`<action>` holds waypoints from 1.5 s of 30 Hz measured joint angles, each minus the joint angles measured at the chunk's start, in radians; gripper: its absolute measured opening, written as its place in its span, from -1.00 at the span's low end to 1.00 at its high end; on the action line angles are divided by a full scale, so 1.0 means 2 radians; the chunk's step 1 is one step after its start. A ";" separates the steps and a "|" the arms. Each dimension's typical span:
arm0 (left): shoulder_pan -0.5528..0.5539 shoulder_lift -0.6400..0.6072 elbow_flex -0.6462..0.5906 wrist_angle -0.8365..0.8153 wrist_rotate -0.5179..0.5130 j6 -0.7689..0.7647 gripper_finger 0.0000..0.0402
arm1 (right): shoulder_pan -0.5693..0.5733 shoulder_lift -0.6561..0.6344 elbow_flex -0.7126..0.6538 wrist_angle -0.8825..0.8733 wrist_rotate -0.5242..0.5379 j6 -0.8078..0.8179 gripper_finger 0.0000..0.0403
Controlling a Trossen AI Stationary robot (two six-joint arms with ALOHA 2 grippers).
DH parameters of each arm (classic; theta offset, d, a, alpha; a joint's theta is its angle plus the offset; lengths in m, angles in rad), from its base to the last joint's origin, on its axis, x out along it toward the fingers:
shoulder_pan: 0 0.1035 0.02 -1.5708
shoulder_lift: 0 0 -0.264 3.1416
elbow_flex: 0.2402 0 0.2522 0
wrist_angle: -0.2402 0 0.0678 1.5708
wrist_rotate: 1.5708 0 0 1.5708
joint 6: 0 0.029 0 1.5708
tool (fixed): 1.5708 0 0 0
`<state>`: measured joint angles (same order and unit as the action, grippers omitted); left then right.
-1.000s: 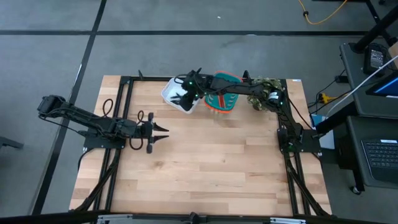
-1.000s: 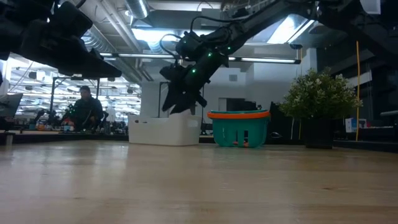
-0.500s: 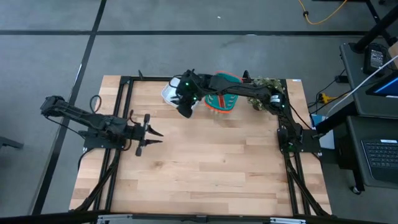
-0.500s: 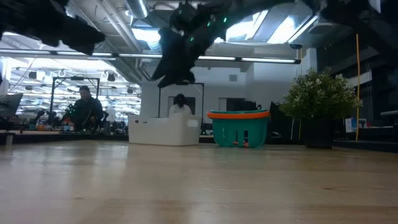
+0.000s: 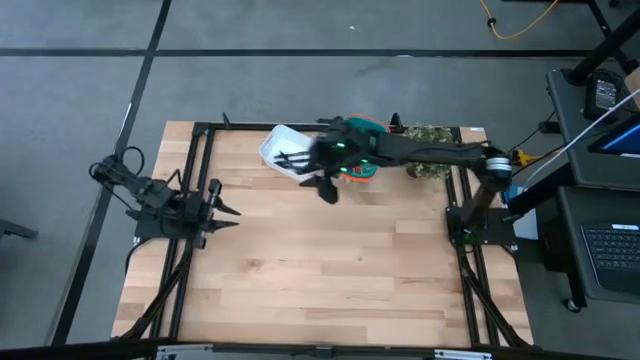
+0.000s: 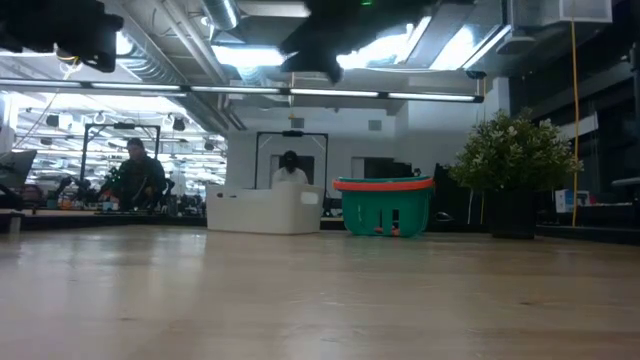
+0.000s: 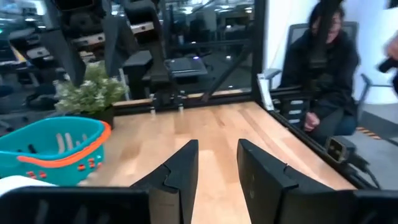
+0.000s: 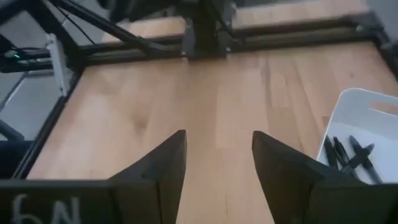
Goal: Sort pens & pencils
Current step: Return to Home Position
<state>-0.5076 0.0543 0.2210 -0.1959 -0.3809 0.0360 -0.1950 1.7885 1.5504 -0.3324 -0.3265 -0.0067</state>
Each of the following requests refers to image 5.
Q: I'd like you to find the white plastic bin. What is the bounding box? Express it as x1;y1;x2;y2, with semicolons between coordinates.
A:
258;123;327;183

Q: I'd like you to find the teal basket with orange rim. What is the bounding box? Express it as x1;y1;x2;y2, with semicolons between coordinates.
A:
329;113;392;185

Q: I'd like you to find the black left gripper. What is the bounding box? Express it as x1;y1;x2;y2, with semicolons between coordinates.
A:
192;178;243;250

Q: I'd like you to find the potted plant with white flowers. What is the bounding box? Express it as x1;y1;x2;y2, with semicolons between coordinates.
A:
399;123;461;181

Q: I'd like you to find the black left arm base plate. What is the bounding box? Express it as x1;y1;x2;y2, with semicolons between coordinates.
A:
133;199;207;240

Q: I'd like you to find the plain white box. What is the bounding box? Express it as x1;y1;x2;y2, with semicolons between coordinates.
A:
499;182;539;242

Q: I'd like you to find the monitor with blue screen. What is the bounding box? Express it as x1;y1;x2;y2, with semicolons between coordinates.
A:
587;113;640;160

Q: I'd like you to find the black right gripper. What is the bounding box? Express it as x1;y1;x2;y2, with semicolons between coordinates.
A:
298;115;384;205

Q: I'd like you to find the black power supply unit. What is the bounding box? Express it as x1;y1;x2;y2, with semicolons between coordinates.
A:
583;69;625;121

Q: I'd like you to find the white cable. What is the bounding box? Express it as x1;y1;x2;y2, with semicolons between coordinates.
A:
522;88;640;191

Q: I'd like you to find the black aluminium table frame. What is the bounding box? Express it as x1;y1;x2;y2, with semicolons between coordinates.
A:
112;112;534;351

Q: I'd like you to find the dark grey cart shelf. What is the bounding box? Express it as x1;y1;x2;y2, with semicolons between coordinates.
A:
544;67;640;191

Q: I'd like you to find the dark grey desk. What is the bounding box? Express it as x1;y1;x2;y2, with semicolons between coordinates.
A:
552;185;640;307

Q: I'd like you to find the dark metal foot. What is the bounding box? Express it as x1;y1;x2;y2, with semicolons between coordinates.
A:
0;218;40;242

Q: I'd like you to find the black metal pole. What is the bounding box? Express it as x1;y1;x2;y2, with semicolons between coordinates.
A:
566;22;640;86

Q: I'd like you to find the black laptop keyboard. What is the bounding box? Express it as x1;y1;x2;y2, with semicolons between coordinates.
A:
579;223;640;297

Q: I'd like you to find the yellow extension cable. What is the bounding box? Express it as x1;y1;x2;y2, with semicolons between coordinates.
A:
478;0;560;41

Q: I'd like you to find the black camera mount beam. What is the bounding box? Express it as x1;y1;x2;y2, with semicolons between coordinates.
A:
0;338;640;360

